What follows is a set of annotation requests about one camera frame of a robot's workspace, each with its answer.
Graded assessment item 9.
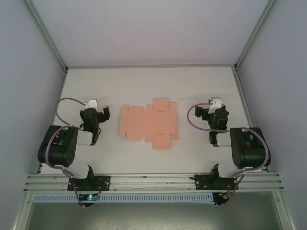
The black bracket with pins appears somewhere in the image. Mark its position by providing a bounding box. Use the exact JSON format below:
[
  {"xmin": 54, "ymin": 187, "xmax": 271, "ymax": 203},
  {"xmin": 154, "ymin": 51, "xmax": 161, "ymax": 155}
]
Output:
[{"xmin": 213, "ymin": 191, "xmax": 228, "ymax": 208}]

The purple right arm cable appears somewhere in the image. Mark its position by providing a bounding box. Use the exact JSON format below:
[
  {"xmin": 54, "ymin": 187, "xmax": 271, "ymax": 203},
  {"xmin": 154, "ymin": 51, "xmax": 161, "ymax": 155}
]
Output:
[{"xmin": 186, "ymin": 102, "xmax": 269, "ymax": 207}]

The pink paper box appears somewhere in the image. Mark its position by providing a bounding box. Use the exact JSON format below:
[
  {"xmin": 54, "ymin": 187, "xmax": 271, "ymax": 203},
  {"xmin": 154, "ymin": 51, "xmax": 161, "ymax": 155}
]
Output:
[{"xmin": 118, "ymin": 97, "xmax": 179, "ymax": 150}]

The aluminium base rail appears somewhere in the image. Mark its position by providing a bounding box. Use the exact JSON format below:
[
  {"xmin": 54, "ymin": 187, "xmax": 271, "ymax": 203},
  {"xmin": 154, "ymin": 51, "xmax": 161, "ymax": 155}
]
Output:
[{"xmin": 23, "ymin": 172, "xmax": 286, "ymax": 193}]

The white slotted cable duct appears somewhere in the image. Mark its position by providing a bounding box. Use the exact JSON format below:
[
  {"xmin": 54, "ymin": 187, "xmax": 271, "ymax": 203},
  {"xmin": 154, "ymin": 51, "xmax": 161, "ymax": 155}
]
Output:
[{"xmin": 32, "ymin": 193, "xmax": 214, "ymax": 204}]

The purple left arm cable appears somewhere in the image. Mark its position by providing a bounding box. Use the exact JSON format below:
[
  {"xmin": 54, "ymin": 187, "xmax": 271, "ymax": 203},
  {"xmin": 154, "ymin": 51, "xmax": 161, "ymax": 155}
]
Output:
[{"xmin": 45, "ymin": 97, "xmax": 96, "ymax": 209}]

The aluminium frame post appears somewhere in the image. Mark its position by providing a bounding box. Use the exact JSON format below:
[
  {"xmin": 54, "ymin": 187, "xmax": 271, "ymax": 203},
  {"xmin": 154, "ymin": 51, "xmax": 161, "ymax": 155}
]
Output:
[
  {"xmin": 23, "ymin": 0, "xmax": 70, "ymax": 72},
  {"xmin": 234, "ymin": 0, "xmax": 279, "ymax": 72}
]

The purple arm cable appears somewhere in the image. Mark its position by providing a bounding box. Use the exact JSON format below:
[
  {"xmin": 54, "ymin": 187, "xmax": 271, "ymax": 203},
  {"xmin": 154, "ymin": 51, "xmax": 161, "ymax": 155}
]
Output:
[
  {"xmin": 45, "ymin": 97, "xmax": 96, "ymax": 209},
  {"xmin": 186, "ymin": 102, "xmax": 269, "ymax": 207}
]

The aluminium side table rail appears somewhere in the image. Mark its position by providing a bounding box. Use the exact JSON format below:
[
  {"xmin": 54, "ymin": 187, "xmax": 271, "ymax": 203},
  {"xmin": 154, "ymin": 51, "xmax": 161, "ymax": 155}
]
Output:
[
  {"xmin": 35, "ymin": 69, "xmax": 69, "ymax": 174},
  {"xmin": 233, "ymin": 69, "xmax": 270, "ymax": 173}
]

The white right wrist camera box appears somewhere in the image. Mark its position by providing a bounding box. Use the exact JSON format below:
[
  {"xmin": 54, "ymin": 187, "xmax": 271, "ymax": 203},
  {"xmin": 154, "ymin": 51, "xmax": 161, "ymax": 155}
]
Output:
[{"xmin": 208, "ymin": 96, "xmax": 223, "ymax": 115}]

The circuit board with green light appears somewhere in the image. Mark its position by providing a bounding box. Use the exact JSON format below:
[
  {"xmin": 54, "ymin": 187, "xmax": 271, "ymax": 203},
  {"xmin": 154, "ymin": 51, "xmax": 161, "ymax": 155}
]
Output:
[{"xmin": 79, "ymin": 194, "xmax": 101, "ymax": 202}]

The aluminium rear table rail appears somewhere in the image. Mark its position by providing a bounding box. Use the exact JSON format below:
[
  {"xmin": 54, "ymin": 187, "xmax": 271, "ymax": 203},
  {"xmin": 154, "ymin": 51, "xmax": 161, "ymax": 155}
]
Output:
[{"xmin": 66, "ymin": 63, "xmax": 237, "ymax": 70}]

